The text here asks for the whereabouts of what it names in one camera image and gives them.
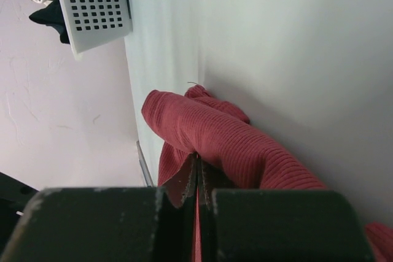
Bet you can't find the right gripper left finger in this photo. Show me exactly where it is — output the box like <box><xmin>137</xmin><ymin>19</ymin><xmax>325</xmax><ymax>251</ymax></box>
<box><xmin>1</xmin><ymin>155</ymin><xmax>197</xmax><ymax>261</ymax></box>

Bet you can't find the white laundry basket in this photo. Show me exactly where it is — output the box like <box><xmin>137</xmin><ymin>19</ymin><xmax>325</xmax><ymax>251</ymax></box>
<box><xmin>59</xmin><ymin>0</ymin><xmax>133</xmax><ymax>60</ymax></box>

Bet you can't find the maroon garment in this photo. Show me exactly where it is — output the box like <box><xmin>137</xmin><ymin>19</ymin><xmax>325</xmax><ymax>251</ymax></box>
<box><xmin>141</xmin><ymin>85</ymin><xmax>393</xmax><ymax>262</ymax></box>

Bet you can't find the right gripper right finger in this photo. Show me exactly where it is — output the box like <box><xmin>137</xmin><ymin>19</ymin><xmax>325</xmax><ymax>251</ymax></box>
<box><xmin>197</xmin><ymin>161</ymin><xmax>375</xmax><ymax>261</ymax></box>

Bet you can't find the black garment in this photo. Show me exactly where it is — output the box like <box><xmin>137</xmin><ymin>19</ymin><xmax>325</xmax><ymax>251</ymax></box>
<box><xmin>29</xmin><ymin>0</ymin><xmax>70</xmax><ymax>44</ymax></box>

